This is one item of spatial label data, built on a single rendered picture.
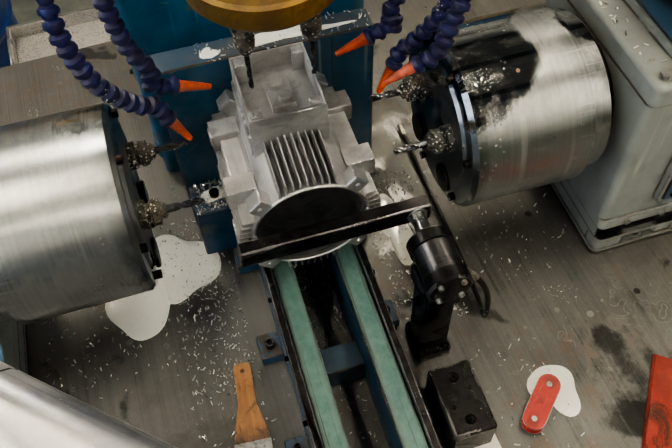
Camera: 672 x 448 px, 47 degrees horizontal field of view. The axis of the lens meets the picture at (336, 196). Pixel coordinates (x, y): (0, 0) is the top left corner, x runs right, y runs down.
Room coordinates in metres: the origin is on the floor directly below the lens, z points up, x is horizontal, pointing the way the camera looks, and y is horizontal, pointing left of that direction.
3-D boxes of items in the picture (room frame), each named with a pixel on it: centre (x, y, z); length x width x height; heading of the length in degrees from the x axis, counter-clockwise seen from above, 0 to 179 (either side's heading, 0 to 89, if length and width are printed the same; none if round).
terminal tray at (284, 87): (0.70, 0.07, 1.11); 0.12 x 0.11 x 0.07; 15
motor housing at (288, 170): (0.66, 0.06, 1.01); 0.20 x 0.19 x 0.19; 15
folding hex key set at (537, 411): (0.39, -0.27, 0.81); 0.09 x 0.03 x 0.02; 148
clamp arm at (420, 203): (0.55, 0.00, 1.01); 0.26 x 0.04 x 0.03; 105
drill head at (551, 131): (0.74, -0.26, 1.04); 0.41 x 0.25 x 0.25; 105
